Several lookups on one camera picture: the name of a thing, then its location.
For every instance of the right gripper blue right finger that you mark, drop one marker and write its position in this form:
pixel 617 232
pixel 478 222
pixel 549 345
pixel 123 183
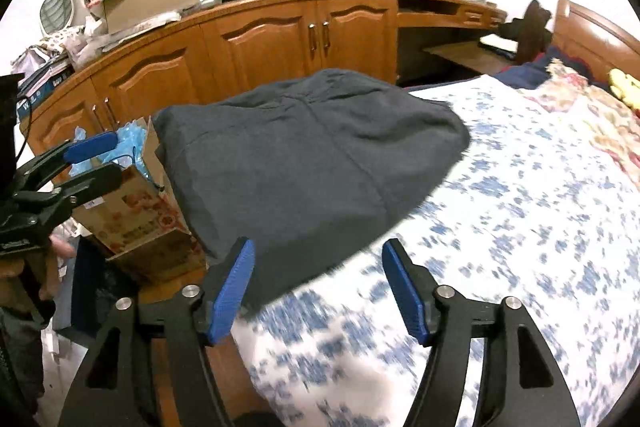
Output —
pixel 412 287

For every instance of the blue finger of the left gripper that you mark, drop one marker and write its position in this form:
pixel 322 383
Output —
pixel 94 146

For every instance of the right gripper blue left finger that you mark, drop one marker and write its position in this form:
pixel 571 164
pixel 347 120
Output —
pixel 224 288

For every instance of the black fleece garment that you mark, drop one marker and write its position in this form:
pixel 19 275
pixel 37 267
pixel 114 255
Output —
pixel 311 170

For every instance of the person's left hand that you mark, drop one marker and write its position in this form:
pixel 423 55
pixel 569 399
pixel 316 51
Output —
pixel 57 252

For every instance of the light blue plastic bag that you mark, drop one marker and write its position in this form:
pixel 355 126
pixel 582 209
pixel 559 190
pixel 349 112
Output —
pixel 126 153

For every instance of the printed cardboard box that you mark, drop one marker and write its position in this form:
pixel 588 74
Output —
pixel 141 225

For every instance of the small white fan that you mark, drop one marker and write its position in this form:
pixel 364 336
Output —
pixel 55 15

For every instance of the blue floral bed sheet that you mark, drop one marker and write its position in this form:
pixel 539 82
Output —
pixel 534 211

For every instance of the pink floral quilt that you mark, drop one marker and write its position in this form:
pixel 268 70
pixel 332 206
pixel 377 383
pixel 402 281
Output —
pixel 607 123

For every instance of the wooden desk cabinet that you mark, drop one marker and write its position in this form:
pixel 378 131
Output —
pixel 236 47

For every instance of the dark wooden chair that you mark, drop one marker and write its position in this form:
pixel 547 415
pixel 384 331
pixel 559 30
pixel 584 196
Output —
pixel 522 39

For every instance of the yellow Pikachu plush toy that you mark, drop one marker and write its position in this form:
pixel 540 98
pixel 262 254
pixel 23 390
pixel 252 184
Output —
pixel 626 88

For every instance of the wooden bed headboard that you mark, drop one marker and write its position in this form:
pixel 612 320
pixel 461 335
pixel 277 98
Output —
pixel 582 33

